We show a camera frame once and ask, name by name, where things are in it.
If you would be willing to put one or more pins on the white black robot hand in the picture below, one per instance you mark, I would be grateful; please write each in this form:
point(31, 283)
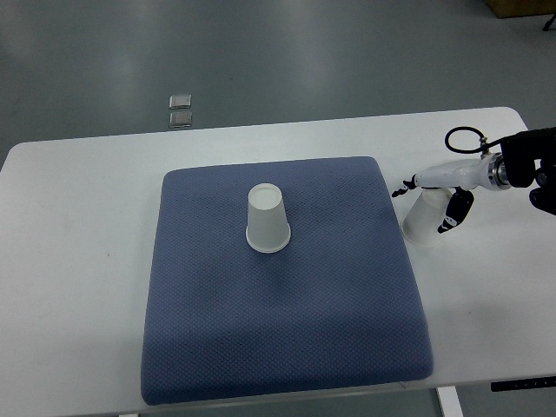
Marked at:
point(463, 176)

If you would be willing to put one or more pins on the white paper cup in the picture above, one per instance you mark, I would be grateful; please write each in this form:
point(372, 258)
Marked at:
point(420, 226)
point(267, 230)

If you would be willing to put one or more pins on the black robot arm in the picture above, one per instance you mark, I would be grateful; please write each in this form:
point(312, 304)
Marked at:
point(529, 156)

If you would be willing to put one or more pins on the black tripod leg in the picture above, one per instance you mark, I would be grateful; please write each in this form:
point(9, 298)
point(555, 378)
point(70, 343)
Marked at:
point(549, 23)

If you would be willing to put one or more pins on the cardboard box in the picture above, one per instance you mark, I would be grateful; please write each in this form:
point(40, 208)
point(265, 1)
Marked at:
point(521, 8)

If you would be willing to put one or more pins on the blue fabric cushion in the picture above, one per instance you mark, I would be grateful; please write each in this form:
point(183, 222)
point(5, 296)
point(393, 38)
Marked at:
point(337, 307)

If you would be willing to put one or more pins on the white paper cup on cushion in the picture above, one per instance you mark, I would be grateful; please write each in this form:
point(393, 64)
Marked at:
point(267, 230)

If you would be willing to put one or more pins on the black table control panel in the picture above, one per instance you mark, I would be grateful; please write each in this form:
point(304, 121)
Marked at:
point(525, 384)

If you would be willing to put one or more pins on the white table leg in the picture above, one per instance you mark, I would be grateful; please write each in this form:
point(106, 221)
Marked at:
point(449, 402)

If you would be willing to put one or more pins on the lower metal floor plate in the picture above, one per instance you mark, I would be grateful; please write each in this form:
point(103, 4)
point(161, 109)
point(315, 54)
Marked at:
point(180, 119)

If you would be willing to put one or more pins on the metal floor plate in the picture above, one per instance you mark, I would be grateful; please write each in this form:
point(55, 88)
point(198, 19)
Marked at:
point(180, 119)
point(180, 101)

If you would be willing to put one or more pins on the upper metal floor plate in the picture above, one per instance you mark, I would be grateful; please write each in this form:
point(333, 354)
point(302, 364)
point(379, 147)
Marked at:
point(180, 101)

